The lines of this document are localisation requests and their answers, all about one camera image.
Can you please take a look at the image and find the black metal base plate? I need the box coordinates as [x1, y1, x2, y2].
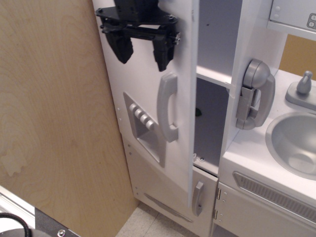
[0, 207, 82, 237]

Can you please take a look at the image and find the white oven door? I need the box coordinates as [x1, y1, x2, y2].
[214, 183, 316, 237]

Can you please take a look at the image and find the white freezer door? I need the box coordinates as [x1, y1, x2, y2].
[123, 139, 218, 237]

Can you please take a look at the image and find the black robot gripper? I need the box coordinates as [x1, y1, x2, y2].
[96, 0, 180, 72]

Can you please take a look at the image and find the purple toy eggplant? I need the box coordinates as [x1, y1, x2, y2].
[195, 108, 202, 117]

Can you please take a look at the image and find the grey toy faucet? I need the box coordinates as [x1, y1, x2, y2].
[285, 71, 316, 111]

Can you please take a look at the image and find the black braided cable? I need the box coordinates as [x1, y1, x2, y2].
[0, 212, 33, 237]

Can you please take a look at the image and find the grey freezer door handle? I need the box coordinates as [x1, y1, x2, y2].
[192, 181, 204, 216]

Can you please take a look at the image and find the grey oven vent panel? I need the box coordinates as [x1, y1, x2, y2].
[233, 171, 316, 224]

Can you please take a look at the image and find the white toy microwave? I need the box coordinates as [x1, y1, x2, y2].
[267, 0, 316, 40]

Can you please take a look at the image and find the grey toy telephone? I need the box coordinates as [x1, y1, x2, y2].
[236, 59, 276, 130]

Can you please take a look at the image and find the aluminium frame rail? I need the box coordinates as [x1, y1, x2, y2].
[0, 186, 35, 232]

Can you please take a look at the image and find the white toy kitchen cabinet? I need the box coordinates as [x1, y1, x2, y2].
[120, 0, 316, 237]

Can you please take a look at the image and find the white fridge door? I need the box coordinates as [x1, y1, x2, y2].
[93, 0, 199, 207]

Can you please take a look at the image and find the grey ice dispenser box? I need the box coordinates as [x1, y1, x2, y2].
[123, 93, 166, 167]

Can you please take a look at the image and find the grey fridge door handle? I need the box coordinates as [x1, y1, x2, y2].
[157, 72, 178, 143]

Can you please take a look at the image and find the grey toy sink bowl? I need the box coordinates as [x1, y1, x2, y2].
[265, 112, 316, 180]

